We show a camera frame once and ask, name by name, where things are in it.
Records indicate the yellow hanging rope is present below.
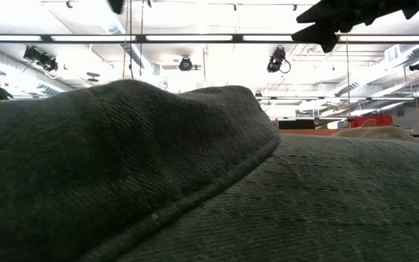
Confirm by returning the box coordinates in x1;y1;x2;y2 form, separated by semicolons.
121;0;130;81

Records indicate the red box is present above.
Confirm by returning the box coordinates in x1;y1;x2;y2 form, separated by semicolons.
349;113;394;129

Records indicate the black double ceiling spotlight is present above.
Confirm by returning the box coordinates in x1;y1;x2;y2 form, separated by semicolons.
23;45;60;73

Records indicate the black spotlight with cable loop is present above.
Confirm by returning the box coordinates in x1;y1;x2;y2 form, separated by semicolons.
266;46;292;74

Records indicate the long horizontal frame bar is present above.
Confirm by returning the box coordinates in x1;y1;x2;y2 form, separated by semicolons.
0;33;419;46

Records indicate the round black ceiling spotlight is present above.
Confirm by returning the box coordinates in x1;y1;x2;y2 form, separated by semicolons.
178;56;193;72

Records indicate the thin black hanging cable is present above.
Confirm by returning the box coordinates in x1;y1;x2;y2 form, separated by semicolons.
128;0;135;80

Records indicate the dark grey cloth garment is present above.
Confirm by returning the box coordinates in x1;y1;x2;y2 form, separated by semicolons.
0;79;419;262

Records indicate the black panel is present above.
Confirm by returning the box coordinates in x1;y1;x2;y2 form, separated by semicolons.
278;119;316;130

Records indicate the tan fabric hat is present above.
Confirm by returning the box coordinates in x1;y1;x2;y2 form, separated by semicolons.
332;125;419;145

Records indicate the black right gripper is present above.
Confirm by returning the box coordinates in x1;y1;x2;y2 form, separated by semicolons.
290;0;419;54

